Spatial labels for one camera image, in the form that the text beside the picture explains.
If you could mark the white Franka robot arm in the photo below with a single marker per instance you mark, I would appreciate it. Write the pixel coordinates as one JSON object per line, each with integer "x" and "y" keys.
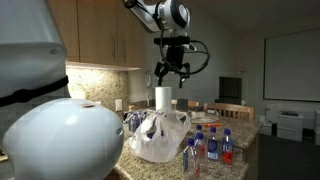
{"x": 50, "y": 140}

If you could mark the dark grey pot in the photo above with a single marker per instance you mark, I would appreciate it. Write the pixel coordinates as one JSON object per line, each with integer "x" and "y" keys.
{"x": 181, "y": 104}

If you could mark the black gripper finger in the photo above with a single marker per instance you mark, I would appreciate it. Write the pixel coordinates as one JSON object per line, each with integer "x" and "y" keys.
{"x": 160, "y": 71}
{"x": 185, "y": 75}

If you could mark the black television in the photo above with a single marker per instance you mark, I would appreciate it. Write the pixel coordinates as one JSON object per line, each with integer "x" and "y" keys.
{"x": 230, "y": 87}

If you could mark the white wall outlet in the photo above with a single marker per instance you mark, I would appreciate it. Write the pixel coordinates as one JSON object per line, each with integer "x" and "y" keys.
{"x": 118, "y": 105}

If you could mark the dark jar with cork lid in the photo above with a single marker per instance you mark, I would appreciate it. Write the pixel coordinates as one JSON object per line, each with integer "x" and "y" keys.
{"x": 132, "y": 108}

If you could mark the clear plastic bag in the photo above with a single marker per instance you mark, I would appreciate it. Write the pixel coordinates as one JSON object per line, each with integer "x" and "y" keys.
{"x": 160, "y": 146}

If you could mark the white wall whiteboard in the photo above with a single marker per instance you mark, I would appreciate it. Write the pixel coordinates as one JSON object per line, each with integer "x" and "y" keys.
{"x": 293, "y": 66}

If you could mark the white paper towel roll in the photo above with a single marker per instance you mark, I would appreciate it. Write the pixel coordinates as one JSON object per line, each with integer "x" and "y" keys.
{"x": 163, "y": 98}

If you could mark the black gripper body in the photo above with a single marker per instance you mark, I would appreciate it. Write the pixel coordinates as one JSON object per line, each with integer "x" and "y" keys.
{"x": 175, "y": 56}

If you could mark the round flat plate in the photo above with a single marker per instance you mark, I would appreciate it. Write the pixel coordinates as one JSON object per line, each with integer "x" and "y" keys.
{"x": 210, "y": 119}

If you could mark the white wall phone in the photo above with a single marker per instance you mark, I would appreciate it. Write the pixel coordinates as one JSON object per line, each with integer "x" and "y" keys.
{"x": 148, "y": 80}

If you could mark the wooden dining chair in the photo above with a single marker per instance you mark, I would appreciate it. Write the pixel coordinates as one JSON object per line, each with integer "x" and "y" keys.
{"x": 230, "y": 108}
{"x": 193, "y": 103}

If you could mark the white printer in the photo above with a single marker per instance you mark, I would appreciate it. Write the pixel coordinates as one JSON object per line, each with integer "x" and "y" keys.
{"x": 289, "y": 121}

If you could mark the orange marker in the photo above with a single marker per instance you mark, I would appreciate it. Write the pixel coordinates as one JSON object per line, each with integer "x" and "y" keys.
{"x": 213, "y": 125}

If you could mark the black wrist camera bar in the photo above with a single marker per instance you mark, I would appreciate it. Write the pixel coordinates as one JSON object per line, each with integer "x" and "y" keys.
{"x": 171, "y": 41}

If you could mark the small white box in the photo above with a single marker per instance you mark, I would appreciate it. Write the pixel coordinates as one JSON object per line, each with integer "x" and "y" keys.
{"x": 266, "y": 127}

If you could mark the shrink-wrapped water bottle pack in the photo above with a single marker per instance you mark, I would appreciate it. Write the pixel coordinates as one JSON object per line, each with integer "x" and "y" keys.
{"x": 134, "y": 122}

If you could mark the wooden wall cabinet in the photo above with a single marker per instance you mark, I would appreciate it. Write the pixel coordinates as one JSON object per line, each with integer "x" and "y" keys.
{"x": 96, "y": 33}

